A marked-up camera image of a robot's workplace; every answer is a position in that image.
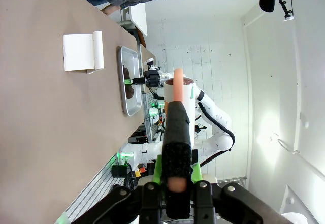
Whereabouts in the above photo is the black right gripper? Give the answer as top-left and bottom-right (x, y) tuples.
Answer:
(124, 69), (161, 89)

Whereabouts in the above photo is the grey frame white chair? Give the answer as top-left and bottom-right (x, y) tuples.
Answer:
(119, 2), (148, 37)

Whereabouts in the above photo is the black cylinder knob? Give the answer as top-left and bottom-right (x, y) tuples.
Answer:
(111, 164), (132, 179)

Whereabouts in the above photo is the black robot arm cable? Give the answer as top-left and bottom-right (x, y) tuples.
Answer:
(197, 102), (236, 168)

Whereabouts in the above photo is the aluminium profile frame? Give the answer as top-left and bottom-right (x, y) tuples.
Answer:
(140, 91), (166, 144)

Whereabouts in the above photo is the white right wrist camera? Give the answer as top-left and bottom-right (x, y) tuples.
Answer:
(143, 58), (156, 70)

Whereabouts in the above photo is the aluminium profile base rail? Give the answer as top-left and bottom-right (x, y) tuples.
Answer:
(57, 154), (121, 223)

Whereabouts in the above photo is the brown cloth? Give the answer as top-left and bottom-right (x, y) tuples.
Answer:
(122, 65), (136, 100)

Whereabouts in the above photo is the person's left hand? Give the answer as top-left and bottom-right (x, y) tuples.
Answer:
(101, 5), (122, 16)

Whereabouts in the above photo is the silver metal tray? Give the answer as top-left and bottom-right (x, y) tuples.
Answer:
(116, 45), (143, 117)

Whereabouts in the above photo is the white paper towel roll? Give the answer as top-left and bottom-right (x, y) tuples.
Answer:
(62, 30), (105, 74)

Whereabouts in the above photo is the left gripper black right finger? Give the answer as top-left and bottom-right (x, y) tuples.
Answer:
(189, 164), (264, 224)

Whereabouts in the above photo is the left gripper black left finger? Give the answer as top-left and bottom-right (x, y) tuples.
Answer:
(72, 155), (166, 224)

